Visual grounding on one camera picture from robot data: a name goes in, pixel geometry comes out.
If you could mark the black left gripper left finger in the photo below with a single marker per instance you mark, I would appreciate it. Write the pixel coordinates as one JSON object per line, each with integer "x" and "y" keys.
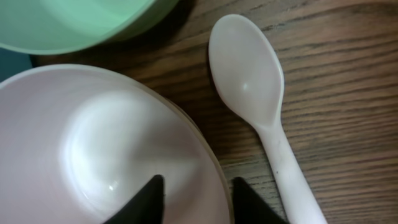
{"x": 146, "y": 207}

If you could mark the green plastic bowl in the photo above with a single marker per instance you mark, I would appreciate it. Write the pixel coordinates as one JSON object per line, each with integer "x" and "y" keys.
{"x": 52, "y": 27}

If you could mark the white plastic bowl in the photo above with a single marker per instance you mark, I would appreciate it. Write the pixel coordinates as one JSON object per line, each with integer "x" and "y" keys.
{"x": 78, "y": 142}

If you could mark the white plastic spoon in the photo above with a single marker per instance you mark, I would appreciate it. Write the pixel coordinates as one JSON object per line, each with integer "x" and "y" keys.
{"x": 249, "y": 79}

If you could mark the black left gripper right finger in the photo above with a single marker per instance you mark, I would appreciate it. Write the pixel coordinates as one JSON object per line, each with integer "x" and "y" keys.
{"x": 249, "y": 207}

